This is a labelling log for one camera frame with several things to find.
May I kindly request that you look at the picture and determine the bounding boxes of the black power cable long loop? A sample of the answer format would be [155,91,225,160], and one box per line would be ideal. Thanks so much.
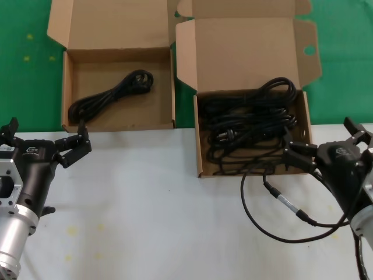
[200,76,298,117]

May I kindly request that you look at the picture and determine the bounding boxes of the plain open cardboard box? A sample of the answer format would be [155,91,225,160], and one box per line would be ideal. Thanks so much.
[46,0,176,134]

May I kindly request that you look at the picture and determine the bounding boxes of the black robot cable silver connector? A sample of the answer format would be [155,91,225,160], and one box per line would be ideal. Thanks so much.
[240,163,355,243]

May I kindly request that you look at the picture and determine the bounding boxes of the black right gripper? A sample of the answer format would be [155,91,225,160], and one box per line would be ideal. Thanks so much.
[282,116,371,214]

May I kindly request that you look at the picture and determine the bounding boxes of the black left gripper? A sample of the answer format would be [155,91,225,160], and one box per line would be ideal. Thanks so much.
[0,117,93,218]

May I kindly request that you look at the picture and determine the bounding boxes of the green table cloth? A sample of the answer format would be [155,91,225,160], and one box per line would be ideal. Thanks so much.
[0,0,373,129]

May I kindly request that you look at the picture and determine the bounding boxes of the black power cable bundle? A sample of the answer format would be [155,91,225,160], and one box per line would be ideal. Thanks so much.
[208,142,288,176]
[68,69,154,123]

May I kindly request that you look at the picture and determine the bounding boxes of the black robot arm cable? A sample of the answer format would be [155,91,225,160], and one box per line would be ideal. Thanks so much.
[352,233,373,280]

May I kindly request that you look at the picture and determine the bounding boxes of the black power cable round plug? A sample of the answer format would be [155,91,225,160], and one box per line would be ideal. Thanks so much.
[208,112,297,152]

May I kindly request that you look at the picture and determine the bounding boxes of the cardboard box with round hole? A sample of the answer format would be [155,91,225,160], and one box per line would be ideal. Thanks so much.
[174,0,323,179]

